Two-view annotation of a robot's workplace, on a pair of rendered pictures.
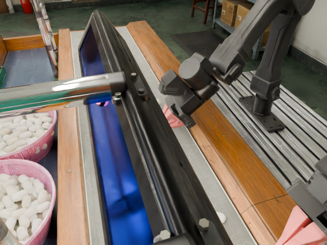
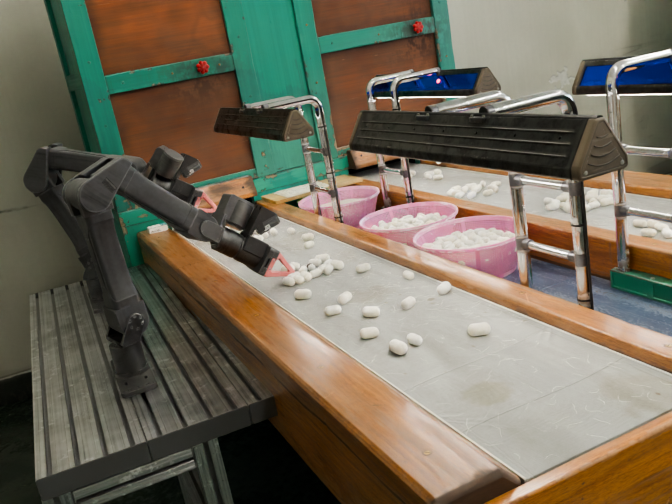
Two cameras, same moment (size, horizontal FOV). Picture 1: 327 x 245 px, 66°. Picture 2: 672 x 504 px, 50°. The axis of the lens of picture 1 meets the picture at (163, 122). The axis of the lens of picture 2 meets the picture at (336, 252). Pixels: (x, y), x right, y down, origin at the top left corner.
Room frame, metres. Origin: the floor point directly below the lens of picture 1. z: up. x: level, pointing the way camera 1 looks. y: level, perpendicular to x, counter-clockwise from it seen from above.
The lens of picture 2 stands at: (2.14, -0.01, 1.25)
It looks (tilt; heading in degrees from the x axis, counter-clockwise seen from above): 16 degrees down; 175
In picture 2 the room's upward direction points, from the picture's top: 10 degrees counter-clockwise
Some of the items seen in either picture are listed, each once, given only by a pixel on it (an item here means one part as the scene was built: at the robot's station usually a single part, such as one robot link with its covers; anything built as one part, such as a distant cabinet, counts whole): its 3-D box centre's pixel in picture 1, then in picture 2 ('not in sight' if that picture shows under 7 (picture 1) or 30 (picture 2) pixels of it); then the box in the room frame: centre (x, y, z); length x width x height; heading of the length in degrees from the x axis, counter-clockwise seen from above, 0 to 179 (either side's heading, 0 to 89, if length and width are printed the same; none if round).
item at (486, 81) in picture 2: not in sight; (426, 83); (-0.06, 0.54, 1.08); 0.62 x 0.08 x 0.07; 18
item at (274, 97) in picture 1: (266, 89); (124, 326); (0.72, -0.34, 0.77); 0.09 x 0.06 x 0.06; 33
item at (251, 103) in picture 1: (262, 104); (128, 357); (0.73, -0.35, 0.71); 0.20 x 0.07 x 0.08; 16
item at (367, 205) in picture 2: not in sight; (341, 210); (-0.13, 0.22, 0.72); 0.27 x 0.27 x 0.10
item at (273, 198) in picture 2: not in sight; (312, 188); (-0.34, 0.16, 0.77); 0.33 x 0.15 x 0.01; 108
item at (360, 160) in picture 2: not in sight; (386, 150); (-0.50, 0.46, 0.83); 0.30 x 0.06 x 0.07; 108
